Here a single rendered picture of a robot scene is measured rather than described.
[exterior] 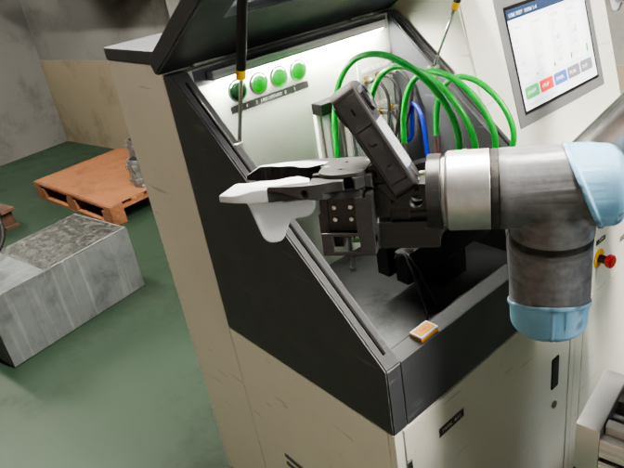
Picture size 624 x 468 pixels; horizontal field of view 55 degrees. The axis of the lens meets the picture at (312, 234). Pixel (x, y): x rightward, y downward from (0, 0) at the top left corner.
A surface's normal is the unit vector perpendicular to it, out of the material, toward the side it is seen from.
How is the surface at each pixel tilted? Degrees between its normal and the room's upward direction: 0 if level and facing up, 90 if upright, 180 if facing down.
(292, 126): 90
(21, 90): 90
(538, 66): 76
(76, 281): 90
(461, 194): 71
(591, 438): 90
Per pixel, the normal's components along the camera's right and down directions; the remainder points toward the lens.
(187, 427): -0.15, -0.88
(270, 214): 0.00, 0.33
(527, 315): -0.73, 0.44
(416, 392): 0.65, 0.26
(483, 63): 0.59, 0.04
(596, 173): -0.24, -0.22
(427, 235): -0.26, 0.35
